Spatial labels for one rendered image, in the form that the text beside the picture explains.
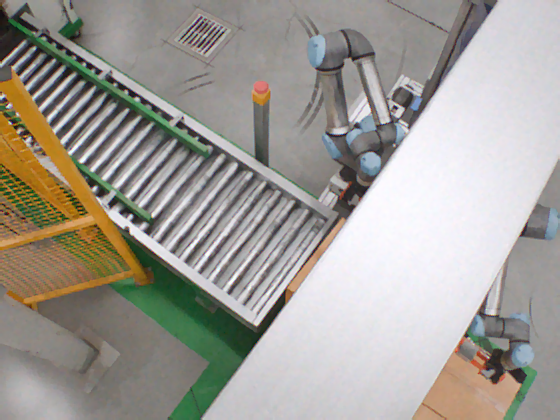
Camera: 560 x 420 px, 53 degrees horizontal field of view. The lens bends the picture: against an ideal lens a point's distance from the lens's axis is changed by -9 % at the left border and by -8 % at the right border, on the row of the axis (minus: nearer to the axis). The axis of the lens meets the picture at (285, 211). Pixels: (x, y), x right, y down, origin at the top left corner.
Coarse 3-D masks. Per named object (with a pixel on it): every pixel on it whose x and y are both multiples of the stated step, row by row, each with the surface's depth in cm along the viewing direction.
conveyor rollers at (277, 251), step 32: (32, 32) 344; (0, 64) 335; (32, 64) 335; (64, 64) 336; (0, 96) 327; (32, 96) 327; (64, 128) 324; (96, 128) 322; (128, 128) 321; (96, 160) 313; (160, 160) 314; (224, 160) 316; (96, 192) 307; (128, 192) 307; (192, 192) 308; (256, 192) 309; (192, 224) 302; (256, 224) 303; (320, 224) 303; (224, 256) 296; (256, 256) 298; (224, 288) 290
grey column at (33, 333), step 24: (0, 312) 205; (24, 312) 222; (0, 336) 214; (24, 336) 232; (48, 336) 253; (72, 336) 283; (96, 336) 331; (48, 360) 269; (72, 360) 296; (96, 360) 326; (96, 384) 321
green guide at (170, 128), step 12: (12, 24) 336; (24, 36) 340; (36, 36) 332; (48, 48) 330; (60, 60) 333; (72, 60) 326; (84, 72) 324; (96, 84) 328; (108, 84) 320; (120, 96) 318; (132, 108) 322; (144, 108) 315; (156, 120) 313; (168, 132) 317; (180, 132) 310; (192, 144) 309; (204, 156) 312
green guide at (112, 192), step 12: (0, 108) 314; (12, 120) 319; (36, 144) 305; (72, 156) 304; (84, 168) 301; (96, 180) 299; (108, 192) 304; (120, 192) 297; (132, 204) 295; (144, 216) 293
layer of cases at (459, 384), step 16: (448, 368) 278; (464, 368) 279; (448, 384) 276; (464, 384) 276; (480, 384) 276; (496, 384) 276; (512, 384) 276; (432, 400) 273; (448, 400) 273; (464, 400) 273; (480, 400) 273; (496, 400) 273; (512, 400) 273; (416, 416) 270; (432, 416) 270; (448, 416) 270; (464, 416) 270; (480, 416) 270; (496, 416) 270
